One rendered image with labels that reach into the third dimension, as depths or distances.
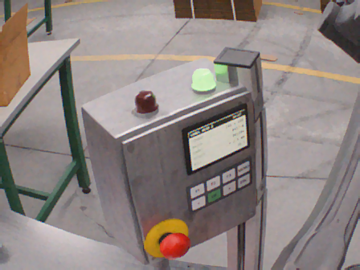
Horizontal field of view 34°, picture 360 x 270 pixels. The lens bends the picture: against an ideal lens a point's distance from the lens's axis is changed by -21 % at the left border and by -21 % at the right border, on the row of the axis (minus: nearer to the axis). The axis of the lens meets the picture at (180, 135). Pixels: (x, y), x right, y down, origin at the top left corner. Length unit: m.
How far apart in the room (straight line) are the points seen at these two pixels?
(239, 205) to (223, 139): 0.11
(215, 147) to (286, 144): 2.64
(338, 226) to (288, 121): 3.06
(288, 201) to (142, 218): 2.27
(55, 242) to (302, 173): 1.81
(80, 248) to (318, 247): 1.11
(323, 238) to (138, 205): 0.29
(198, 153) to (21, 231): 0.98
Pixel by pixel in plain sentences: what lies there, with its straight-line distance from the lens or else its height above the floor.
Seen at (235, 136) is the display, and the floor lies 1.43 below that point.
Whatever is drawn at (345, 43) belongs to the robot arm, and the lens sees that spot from 1.05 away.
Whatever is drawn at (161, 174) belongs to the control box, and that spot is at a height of 1.42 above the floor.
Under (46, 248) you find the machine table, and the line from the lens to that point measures 1.59.
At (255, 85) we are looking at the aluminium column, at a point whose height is 1.47.
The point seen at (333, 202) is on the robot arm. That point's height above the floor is 1.50.
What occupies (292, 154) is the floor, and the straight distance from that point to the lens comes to 3.31.
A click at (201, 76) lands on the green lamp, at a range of 0.75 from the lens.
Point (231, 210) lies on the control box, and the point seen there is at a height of 1.32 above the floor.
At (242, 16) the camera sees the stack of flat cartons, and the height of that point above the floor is 0.04.
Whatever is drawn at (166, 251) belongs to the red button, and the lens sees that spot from 0.77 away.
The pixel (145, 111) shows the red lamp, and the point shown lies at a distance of 0.72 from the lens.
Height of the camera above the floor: 1.83
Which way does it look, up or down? 31 degrees down
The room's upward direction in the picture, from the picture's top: 7 degrees counter-clockwise
